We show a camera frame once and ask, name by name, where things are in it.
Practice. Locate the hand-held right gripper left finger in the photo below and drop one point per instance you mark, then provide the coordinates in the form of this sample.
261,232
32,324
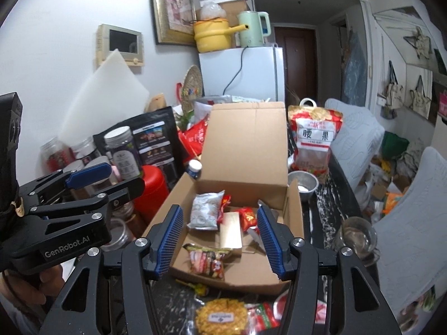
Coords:
169,240

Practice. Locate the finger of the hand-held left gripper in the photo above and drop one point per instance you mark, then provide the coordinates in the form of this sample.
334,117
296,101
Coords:
90,174
129,188

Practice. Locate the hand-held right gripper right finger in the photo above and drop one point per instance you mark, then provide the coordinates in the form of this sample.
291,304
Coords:
270,240

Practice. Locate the red crinkly snack bag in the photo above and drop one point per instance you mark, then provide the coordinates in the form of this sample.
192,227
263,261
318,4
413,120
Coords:
248,218

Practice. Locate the yellow-stick lollipop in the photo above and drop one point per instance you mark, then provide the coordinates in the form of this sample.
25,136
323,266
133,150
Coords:
199,289

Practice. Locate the red green spicy strip packet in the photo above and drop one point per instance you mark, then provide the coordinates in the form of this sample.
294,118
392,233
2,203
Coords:
265,315

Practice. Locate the yellow noodle crisps packet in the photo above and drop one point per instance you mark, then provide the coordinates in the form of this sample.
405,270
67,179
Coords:
220,317

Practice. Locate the brown cardboard box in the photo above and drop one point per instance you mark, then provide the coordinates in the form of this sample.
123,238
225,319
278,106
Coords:
244,146

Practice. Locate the person's left hand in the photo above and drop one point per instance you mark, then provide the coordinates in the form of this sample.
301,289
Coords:
31,286

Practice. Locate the red plastic container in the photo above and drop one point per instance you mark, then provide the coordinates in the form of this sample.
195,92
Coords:
153,188

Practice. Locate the clear plastic jar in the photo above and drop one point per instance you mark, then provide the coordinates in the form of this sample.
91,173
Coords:
85,150

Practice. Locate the purple label jar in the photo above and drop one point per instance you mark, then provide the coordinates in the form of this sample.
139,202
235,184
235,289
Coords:
124,157

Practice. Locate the clear jar red contents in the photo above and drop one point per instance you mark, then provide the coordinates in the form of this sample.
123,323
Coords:
54,157

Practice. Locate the gold-edged dark snack packet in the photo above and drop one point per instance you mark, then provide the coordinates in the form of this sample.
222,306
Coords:
207,261

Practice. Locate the silver white snack packet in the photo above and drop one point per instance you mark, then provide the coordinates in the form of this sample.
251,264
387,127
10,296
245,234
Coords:
204,211

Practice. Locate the open glass jar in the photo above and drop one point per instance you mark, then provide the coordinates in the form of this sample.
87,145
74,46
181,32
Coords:
120,233

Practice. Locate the small red snack packet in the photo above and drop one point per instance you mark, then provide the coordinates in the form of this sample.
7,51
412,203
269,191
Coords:
226,206

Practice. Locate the black stand-up pouch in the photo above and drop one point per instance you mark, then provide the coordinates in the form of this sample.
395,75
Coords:
157,139

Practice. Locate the metal bowl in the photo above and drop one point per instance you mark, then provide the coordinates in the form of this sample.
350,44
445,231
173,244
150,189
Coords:
303,181

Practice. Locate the small white-capped bottle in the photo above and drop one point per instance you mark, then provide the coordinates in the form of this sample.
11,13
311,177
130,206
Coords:
194,167

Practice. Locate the white foam board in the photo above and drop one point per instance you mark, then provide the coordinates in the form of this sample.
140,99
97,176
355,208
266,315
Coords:
104,94

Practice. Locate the red plastic bag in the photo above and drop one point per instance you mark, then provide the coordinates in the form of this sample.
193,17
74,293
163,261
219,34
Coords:
193,138

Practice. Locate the clear glass cup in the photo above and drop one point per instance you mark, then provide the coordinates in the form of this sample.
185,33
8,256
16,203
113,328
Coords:
356,237

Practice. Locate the wooden cutting board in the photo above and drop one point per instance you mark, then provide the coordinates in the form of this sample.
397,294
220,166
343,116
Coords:
157,101

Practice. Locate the red white nut bag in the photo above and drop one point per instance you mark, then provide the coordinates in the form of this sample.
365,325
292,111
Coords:
314,136

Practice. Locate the woven straw fan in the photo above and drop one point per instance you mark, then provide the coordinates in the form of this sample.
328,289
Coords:
192,80

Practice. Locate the orange packet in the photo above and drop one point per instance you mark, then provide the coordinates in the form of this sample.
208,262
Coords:
393,202

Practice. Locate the grey quilted chair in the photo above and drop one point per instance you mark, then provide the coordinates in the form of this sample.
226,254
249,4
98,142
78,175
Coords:
405,233
356,136

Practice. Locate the green bag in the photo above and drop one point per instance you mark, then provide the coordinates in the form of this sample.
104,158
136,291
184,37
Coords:
394,143

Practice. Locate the white refrigerator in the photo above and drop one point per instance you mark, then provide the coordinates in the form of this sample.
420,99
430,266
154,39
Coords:
258,73

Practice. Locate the yellow enamel pot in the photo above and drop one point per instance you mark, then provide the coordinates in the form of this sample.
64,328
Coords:
209,36

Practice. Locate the dark brown door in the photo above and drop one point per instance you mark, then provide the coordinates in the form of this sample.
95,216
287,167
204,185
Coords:
300,62

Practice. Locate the gold framed picture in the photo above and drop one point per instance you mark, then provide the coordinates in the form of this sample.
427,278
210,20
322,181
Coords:
174,3

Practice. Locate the blue hanging cloth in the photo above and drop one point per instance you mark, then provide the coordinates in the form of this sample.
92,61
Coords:
354,69

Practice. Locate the beige tote bag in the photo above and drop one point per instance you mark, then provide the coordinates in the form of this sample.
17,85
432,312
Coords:
393,94
420,101

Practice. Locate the white plastic bag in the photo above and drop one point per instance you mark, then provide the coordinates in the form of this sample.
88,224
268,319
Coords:
211,9

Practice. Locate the green electric kettle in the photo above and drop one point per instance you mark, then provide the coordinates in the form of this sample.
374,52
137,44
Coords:
251,29

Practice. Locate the small cardboard carton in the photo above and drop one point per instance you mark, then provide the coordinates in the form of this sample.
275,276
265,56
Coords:
235,8

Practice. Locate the beige wall intercom panel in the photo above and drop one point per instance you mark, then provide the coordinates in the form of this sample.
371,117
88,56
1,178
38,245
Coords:
122,40

